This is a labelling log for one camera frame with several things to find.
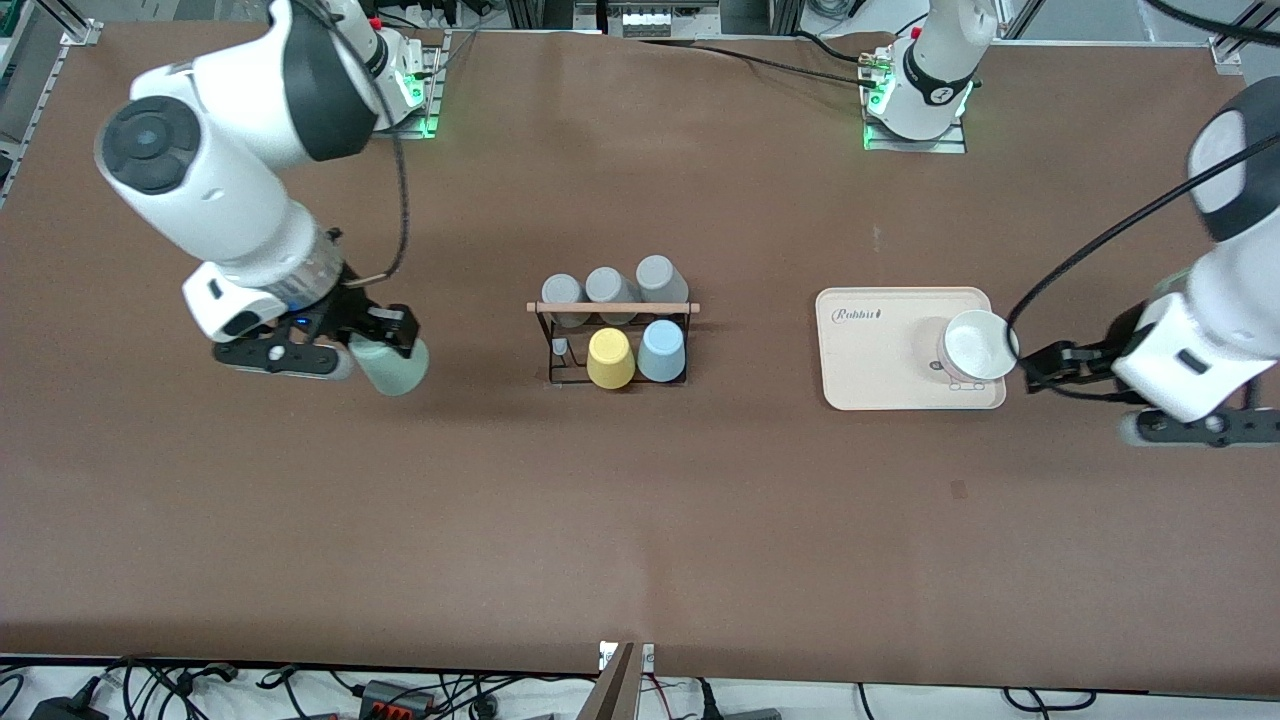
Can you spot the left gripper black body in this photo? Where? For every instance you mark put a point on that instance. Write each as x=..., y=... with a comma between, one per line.
x=1124, y=338

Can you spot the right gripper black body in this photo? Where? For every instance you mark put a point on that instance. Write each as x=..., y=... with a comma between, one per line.
x=352, y=304

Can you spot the mint green cup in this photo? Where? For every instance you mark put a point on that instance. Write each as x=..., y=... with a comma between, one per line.
x=395, y=370

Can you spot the light blue cup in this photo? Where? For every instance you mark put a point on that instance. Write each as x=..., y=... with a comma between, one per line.
x=662, y=352

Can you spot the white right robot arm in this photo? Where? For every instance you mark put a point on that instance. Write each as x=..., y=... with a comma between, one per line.
x=230, y=170

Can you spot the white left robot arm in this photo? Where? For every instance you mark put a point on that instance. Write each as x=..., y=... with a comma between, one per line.
x=940, y=70

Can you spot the pink cup white inside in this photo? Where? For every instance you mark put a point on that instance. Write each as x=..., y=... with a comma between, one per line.
x=980, y=345

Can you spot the grey cup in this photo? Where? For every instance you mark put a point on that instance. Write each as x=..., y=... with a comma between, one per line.
x=660, y=278
x=562, y=292
x=606, y=285

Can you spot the beige plastic tray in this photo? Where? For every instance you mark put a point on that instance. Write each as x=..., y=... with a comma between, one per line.
x=880, y=360

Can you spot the yellow cup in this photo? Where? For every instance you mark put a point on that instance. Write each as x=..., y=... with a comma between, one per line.
x=610, y=358

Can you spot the red black connector block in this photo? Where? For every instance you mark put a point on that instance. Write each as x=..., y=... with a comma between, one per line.
x=395, y=700

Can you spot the grey power strip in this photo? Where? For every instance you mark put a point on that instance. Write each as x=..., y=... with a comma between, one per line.
x=660, y=22

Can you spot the black power adapter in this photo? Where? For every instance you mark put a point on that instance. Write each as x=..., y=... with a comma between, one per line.
x=65, y=710

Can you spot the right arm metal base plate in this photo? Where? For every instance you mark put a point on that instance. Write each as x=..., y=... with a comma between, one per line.
x=435, y=90

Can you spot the metal corner bracket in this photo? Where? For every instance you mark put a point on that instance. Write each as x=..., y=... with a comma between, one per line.
x=82, y=32
x=1227, y=54

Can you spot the brown camera post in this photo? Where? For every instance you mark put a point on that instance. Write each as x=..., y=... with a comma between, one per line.
x=615, y=690

